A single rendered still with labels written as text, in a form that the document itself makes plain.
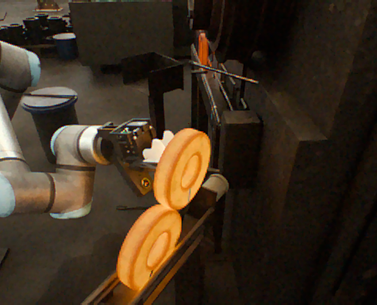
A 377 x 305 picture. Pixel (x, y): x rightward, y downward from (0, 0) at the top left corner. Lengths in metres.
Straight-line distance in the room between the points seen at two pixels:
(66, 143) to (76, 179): 0.09
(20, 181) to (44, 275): 0.90
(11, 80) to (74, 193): 0.55
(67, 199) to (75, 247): 0.87
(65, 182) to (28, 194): 0.09
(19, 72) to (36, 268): 0.86
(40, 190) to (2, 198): 0.07
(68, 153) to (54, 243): 0.95
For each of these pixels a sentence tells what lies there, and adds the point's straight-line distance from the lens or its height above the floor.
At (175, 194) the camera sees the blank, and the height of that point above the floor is 0.81.
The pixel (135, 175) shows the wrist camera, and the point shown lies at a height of 0.77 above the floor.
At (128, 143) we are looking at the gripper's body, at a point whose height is 0.87.
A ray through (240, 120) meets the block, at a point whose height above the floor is 0.80.
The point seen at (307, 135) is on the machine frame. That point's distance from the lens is 0.63.
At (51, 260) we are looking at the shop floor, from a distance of 1.58.
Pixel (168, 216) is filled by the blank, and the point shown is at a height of 0.78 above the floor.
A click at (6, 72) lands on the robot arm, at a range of 1.14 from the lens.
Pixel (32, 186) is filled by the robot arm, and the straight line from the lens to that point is 0.69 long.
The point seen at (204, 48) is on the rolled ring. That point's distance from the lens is 1.65.
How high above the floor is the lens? 1.18
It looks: 35 degrees down
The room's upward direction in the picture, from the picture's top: straight up
